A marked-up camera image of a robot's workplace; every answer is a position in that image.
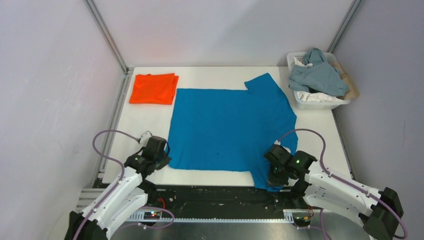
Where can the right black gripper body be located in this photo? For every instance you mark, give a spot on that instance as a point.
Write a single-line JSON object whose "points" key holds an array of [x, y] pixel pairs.
{"points": [[276, 177]]}

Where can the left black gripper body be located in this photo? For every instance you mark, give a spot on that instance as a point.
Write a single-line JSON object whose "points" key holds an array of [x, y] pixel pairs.
{"points": [[162, 160]]}

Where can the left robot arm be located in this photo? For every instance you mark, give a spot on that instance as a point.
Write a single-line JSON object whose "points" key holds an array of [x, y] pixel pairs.
{"points": [[129, 192]]}

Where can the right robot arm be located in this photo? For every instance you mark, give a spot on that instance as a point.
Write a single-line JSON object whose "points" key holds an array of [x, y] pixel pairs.
{"points": [[377, 211]]}

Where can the white laundry basket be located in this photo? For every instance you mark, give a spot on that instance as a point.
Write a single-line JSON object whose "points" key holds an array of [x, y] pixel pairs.
{"points": [[291, 58]]}

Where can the folded orange t shirt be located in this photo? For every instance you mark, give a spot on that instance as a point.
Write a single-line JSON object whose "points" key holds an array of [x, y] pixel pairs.
{"points": [[154, 89]]}

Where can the grey blue t shirt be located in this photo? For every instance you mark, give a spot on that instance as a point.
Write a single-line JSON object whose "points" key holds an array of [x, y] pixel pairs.
{"points": [[317, 75]]}

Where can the beige t shirt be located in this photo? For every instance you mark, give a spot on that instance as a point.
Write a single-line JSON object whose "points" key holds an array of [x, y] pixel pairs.
{"points": [[352, 90]]}

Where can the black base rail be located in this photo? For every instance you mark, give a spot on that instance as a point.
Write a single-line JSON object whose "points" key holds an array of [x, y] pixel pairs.
{"points": [[224, 204]]}

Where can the left aluminium frame post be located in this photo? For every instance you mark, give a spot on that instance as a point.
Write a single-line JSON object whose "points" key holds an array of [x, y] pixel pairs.
{"points": [[105, 32]]}

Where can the aluminium frame post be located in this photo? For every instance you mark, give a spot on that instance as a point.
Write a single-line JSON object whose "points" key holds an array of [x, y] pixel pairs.
{"points": [[105, 32], [346, 22]]}

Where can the right aluminium frame post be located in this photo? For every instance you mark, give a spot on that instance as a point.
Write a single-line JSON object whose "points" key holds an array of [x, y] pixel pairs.
{"points": [[346, 22]]}

